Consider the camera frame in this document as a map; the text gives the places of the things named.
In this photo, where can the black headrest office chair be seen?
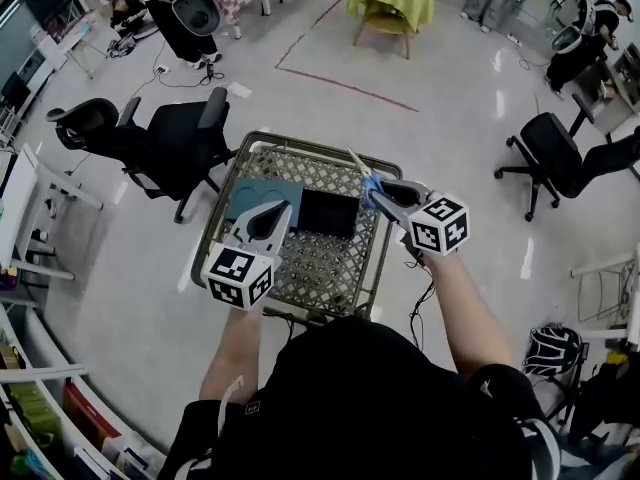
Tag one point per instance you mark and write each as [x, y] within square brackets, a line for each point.
[175, 138]

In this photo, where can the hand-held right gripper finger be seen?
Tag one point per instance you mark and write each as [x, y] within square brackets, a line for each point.
[395, 213]
[405, 188]

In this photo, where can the person's right forearm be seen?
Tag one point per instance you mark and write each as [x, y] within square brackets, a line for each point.
[470, 318]

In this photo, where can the person's left forearm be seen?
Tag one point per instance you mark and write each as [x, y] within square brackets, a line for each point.
[235, 353]

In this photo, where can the black white helmet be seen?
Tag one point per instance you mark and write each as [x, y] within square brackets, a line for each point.
[552, 348]

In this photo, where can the person's black-clad torso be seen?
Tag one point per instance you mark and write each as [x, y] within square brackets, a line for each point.
[360, 408]

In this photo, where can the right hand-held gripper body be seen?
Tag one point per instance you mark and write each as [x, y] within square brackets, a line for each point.
[440, 225]

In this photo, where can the white power strip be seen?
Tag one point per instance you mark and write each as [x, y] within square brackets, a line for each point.
[162, 69]
[515, 39]

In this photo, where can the black box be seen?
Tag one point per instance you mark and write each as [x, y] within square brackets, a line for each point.
[330, 213]

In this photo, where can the white folding table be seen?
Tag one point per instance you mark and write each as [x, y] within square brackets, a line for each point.
[85, 33]

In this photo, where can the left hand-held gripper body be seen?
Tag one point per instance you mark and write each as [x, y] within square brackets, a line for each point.
[237, 273]

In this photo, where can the teal plastic tray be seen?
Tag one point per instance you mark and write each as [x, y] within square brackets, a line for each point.
[250, 195]

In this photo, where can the wooden round table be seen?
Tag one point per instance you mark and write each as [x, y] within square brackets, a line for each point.
[385, 23]

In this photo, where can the white shelf unit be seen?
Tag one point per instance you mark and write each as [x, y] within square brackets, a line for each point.
[55, 373]

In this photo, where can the dark woven metal table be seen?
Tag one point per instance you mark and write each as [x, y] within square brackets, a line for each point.
[320, 268]

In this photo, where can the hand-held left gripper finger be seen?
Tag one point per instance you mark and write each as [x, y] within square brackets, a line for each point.
[247, 224]
[284, 225]

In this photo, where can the white frame desk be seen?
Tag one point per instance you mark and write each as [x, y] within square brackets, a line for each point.
[632, 293]

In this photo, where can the grey cabinet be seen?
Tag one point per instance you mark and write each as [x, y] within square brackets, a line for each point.
[617, 88]

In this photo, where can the white paper sheet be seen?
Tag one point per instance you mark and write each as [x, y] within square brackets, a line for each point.
[240, 89]

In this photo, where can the green bag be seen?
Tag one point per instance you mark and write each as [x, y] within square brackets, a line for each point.
[35, 413]

